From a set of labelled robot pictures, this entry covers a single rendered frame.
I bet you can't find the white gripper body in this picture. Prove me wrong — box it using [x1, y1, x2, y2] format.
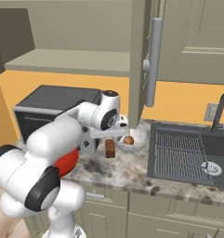
[89, 125, 132, 139]

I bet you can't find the brown bread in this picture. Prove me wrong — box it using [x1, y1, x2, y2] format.
[104, 139, 116, 159]

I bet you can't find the red-brown apple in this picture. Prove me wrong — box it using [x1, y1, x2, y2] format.
[122, 135, 136, 146]

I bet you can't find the white bowl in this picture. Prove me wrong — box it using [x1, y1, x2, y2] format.
[116, 124, 152, 153]

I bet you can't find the red bowl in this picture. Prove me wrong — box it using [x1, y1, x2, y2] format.
[53, 148, 80, 179]

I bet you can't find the beige drawer front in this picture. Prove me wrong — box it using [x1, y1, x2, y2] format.
[81, 182, 129, 204]
[127, 191, 224, 224]

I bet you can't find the dark grey microwave oven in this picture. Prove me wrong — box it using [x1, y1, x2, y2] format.
[12, 85, 102, 144]

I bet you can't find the dark grey sink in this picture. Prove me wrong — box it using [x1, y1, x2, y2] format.
[147, 121, 224, 190]

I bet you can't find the beige base cupboard door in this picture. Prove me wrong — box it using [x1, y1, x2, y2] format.
[73, 200, 129, 238]
[125, 212, 224, 238]

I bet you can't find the dark grey tap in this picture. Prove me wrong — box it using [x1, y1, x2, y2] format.
[210, 93, 224, 133]

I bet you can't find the beige closed cupboard door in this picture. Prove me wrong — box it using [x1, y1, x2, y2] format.
[156, 0, 224, 86]

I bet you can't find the dark beige open cupboard door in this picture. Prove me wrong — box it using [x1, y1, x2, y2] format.
[0, 7, 36, 79]

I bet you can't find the grey drawer handle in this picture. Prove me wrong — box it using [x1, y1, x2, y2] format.
[85, 192, 105, 200]

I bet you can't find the grey bar door handle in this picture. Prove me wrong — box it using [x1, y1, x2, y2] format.
[142, 17, 165, 108]

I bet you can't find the grey wall socket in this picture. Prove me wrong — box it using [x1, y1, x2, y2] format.
[204, 102, 220, 123]

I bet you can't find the beige open wall cupboard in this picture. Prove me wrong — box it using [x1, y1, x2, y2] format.
[4, 0, 132, 78]

